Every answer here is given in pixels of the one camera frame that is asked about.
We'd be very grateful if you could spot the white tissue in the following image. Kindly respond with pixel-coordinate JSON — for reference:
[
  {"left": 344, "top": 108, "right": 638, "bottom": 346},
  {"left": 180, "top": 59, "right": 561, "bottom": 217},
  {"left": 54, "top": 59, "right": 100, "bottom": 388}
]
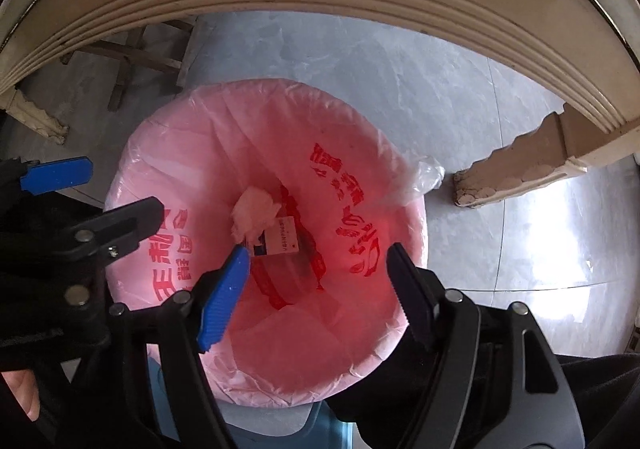
[{"left": 230, "top": 186, "right": 281, "bottom": 245}]

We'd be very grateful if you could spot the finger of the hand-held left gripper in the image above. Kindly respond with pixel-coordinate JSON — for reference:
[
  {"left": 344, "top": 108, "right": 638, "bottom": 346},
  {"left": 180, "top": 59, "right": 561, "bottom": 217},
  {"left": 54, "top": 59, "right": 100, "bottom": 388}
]
[
  {"left": 50, "top": 196, "right": 168, "bottom": 280},
  {"left": 0, "top": 156, "right": 94, "bottom": 196}
]

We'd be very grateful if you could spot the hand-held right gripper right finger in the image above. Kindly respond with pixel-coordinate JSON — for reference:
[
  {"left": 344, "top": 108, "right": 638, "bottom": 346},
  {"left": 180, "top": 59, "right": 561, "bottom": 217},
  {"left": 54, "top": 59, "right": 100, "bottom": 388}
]
[{"left": 386, "top": 242, "right": 587, "bottom": 449}]

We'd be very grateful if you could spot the person's dark trouser leg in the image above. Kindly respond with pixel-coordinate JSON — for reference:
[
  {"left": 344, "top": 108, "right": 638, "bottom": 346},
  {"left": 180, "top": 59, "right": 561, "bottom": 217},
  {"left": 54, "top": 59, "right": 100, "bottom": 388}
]
[{"left": 555, "top": 349, "right": 640, "bottom": 449}]

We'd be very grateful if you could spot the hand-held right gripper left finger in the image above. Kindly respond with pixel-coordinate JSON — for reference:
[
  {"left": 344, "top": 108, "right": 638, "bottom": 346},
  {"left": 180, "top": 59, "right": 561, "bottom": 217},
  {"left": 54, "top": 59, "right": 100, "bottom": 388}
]
[{"left": 109, "top": 245, "right": 251, "bottom": 449}]

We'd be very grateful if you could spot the wooden stool frame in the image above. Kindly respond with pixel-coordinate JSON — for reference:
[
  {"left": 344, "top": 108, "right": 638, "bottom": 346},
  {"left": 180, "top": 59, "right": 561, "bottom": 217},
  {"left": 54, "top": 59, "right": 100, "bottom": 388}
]
[{"left": 60, "top": 19, "right": 196, "bottom": 111}]

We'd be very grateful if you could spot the person's left hand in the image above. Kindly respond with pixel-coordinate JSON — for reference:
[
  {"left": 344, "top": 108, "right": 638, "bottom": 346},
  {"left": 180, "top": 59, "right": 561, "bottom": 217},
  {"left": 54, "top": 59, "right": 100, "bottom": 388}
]
[{"left": 0, "top": 369, "right": 42, "bottom": 423}]

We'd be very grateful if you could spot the trash bin with pink bag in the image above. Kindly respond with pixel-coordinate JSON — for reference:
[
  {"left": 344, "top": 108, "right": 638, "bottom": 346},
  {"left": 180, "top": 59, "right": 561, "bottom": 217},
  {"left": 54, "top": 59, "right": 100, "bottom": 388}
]
[{"left": 104, "top": 78, "right": 446, "bottom": 406}]

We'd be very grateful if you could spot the small white carton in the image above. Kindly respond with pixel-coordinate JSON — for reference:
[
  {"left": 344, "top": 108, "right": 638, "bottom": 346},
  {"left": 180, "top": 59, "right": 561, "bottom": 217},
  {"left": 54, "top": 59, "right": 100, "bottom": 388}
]
[{"left": 250, "top": 215, "right": 301, "bottom": 258}]

